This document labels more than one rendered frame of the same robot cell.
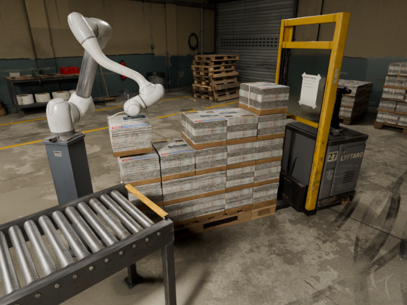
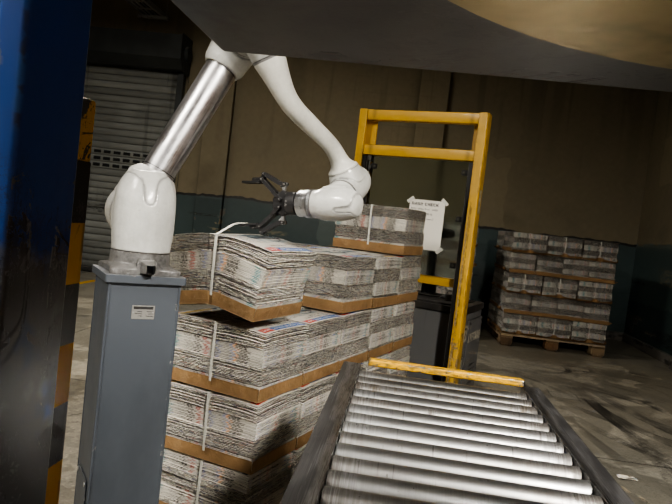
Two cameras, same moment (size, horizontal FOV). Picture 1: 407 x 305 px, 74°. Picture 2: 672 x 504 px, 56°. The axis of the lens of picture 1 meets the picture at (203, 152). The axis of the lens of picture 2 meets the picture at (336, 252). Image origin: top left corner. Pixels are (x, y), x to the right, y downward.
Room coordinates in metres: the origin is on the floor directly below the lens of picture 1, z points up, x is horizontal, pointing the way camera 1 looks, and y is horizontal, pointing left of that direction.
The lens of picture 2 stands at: (0.24, 1.78, 1.20)
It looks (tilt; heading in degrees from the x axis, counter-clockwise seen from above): 3 degrees down; 317
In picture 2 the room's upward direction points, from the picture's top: 7 degrees clockwise
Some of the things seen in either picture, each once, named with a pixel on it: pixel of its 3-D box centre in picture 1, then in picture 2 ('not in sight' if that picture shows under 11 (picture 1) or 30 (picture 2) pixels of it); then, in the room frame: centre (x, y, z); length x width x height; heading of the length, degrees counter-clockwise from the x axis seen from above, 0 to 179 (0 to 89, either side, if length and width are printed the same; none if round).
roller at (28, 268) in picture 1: (22, 254); (456, 462); (0.92, 0.79, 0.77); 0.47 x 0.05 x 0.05; 42
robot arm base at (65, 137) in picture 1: (61, 134); (141, 261); (1.83, 1.02, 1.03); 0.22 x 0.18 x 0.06; 168
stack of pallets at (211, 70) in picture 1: (215, 76); not in sight; (8.99, -0.38, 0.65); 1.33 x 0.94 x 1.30; 136
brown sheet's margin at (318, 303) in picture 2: (202, 137); (318, 298); (2.25, 0.01, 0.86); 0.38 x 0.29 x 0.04; 21
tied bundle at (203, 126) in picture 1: (203, 128); (320, 277); (2.25, 0.01, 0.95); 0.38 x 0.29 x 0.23; 21
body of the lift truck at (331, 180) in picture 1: (318, 161); (413, 357); (2.75, -1.29, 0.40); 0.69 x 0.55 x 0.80; 22
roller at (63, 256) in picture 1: (55, 241); (451, 439); (1.01, 0.69, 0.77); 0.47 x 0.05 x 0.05; 42
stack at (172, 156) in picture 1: (188, 185); (291, 408); (2.19, 0.13, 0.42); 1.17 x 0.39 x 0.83; 112
